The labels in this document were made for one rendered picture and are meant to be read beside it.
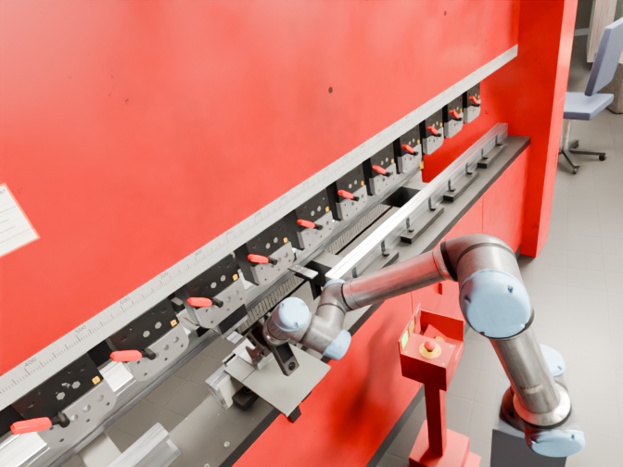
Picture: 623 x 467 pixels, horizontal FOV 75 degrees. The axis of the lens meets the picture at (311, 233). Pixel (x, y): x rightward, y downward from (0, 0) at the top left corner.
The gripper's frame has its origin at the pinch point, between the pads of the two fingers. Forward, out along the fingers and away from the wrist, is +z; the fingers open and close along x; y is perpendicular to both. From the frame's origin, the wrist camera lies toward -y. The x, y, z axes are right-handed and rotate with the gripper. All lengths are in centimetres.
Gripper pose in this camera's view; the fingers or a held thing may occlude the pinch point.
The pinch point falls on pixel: (263, 355)
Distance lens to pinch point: 126.4
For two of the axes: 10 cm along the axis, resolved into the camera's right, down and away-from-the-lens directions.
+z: -3.3, 4.8, 8.1
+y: -6.7, -7.2, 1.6
